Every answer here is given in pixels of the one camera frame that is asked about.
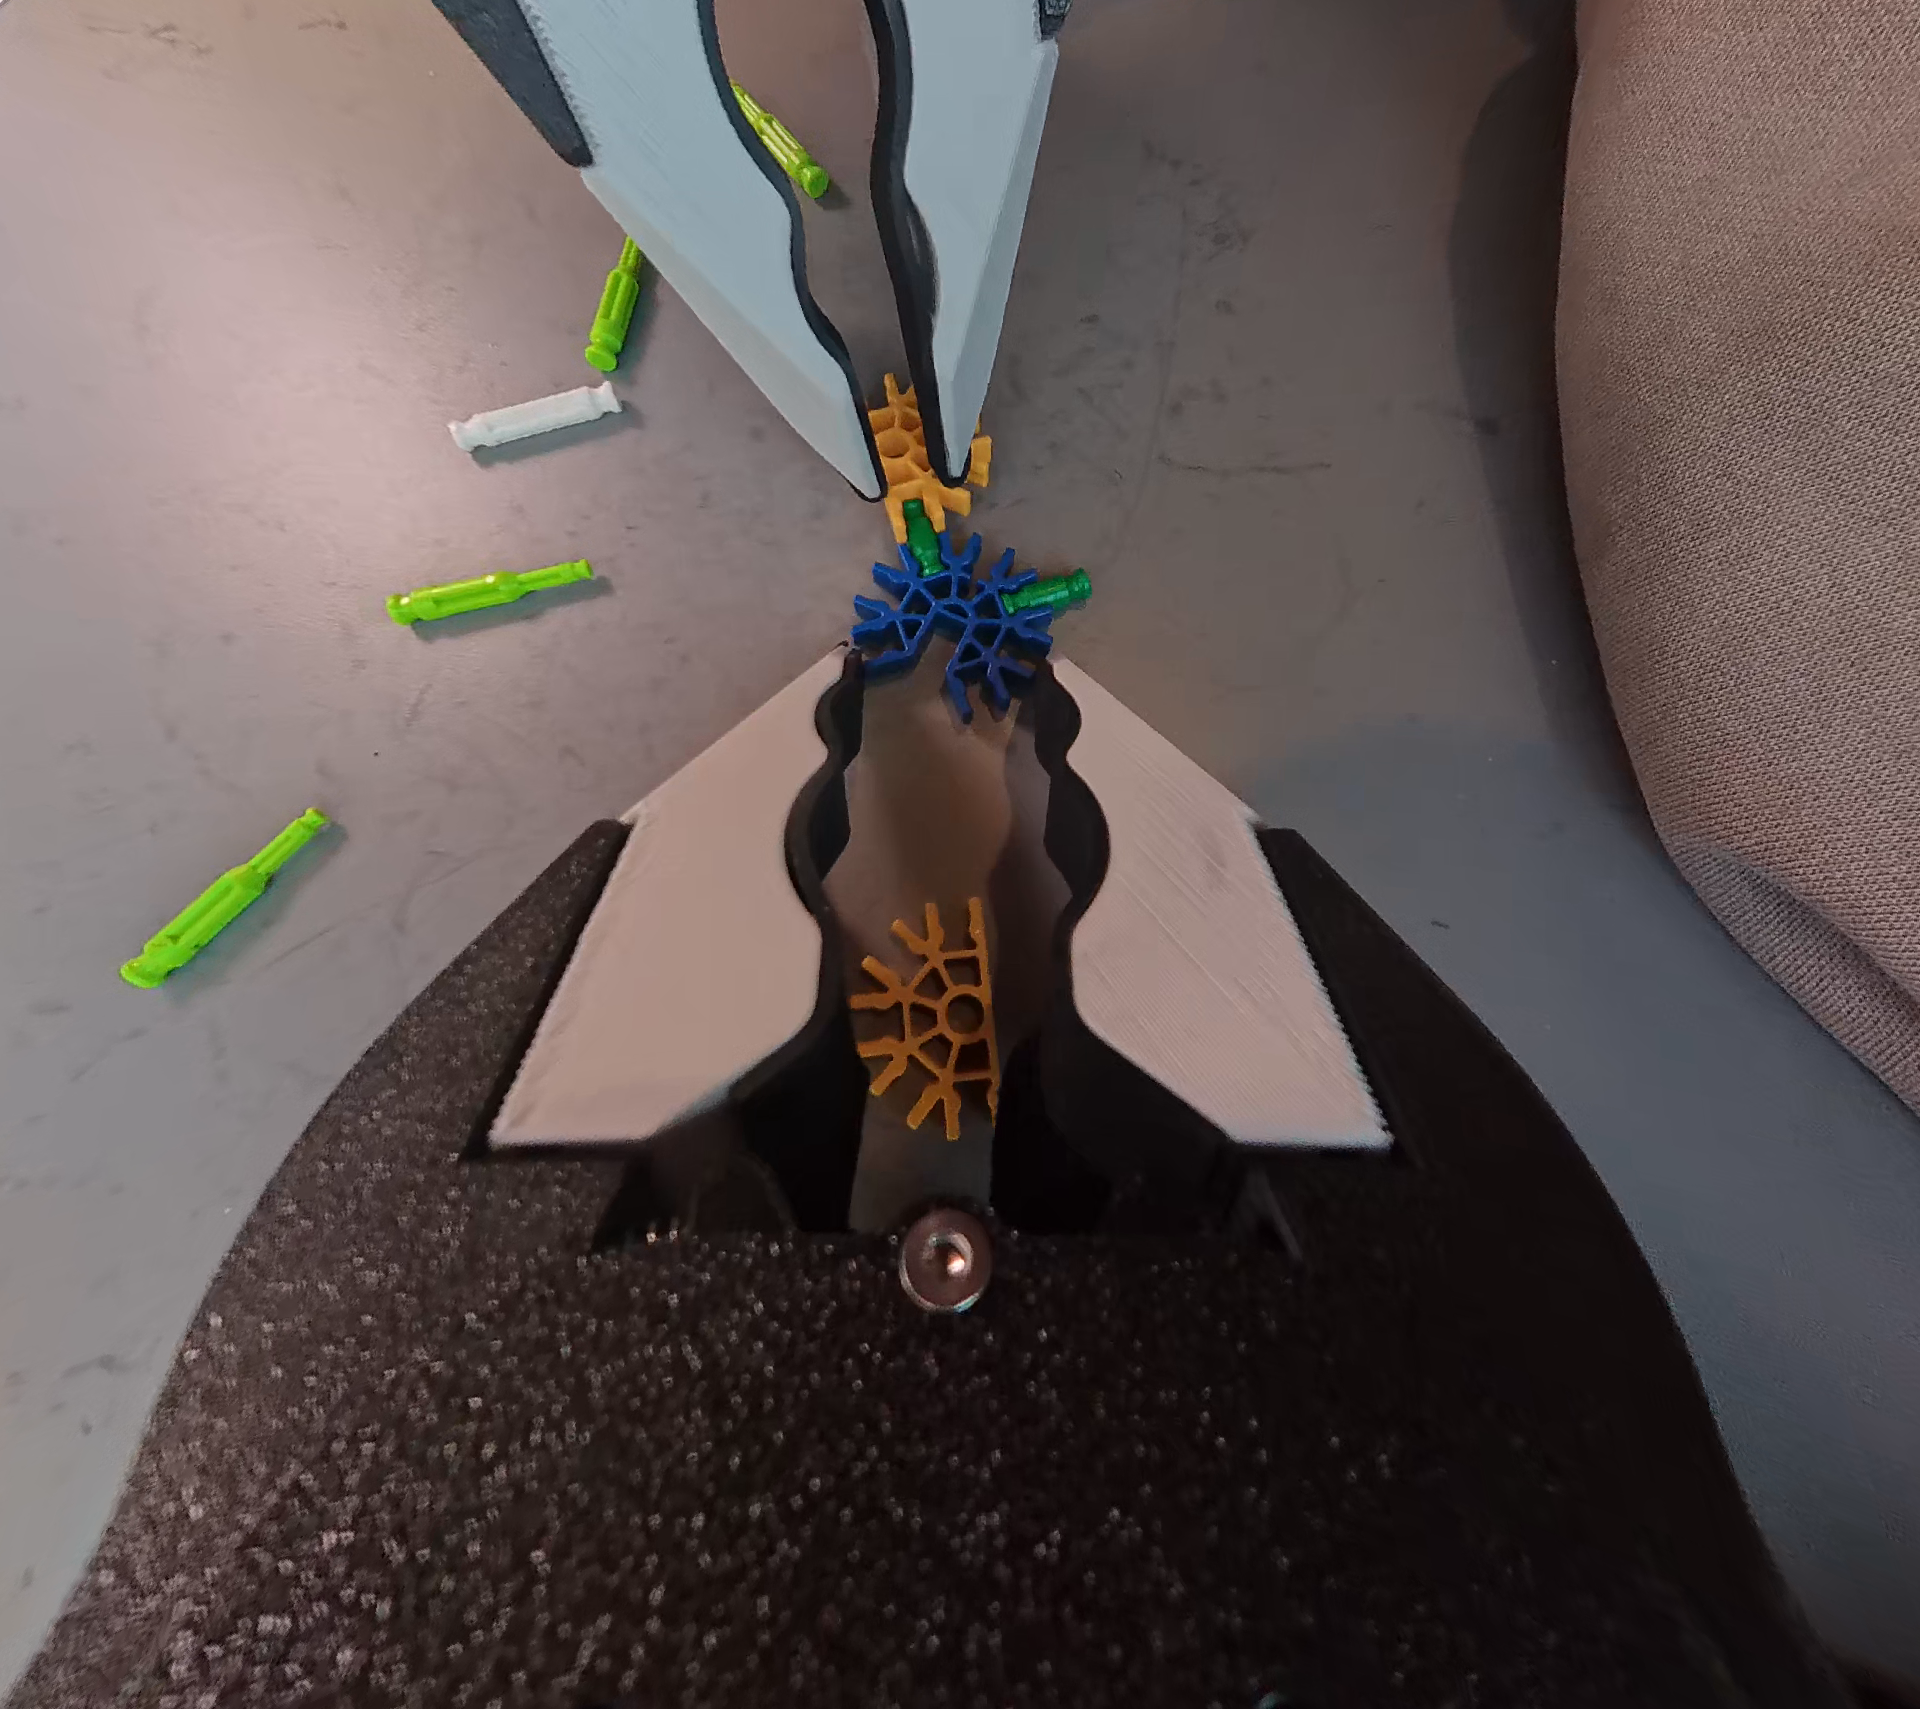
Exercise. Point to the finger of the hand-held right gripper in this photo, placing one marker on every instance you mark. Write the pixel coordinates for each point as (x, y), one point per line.
(630, 14)
(961, 89)

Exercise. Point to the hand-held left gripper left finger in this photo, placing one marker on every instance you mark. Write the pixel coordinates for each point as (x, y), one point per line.
(674, 990)

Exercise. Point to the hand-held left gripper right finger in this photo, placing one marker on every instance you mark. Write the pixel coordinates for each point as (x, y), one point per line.
(1215, 990)

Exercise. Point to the light green rod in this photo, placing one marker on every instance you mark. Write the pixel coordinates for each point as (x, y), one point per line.
(210, 915)
(613, 315)
(788, 157)
(451, 602)

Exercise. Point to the orange fan connector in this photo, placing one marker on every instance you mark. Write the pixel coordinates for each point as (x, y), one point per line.
(904, 448)
(986, 990)

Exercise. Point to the dark green short rod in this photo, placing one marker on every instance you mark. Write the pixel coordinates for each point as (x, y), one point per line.
(1042, 594)
(918, 538)

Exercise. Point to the grey desk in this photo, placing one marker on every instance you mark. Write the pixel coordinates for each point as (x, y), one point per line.
(301, 164)

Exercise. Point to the white rod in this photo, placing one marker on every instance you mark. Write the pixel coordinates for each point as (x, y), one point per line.
(532, 417)

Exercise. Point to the person's beige garment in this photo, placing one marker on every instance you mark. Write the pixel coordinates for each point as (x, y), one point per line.
(1770, 389)

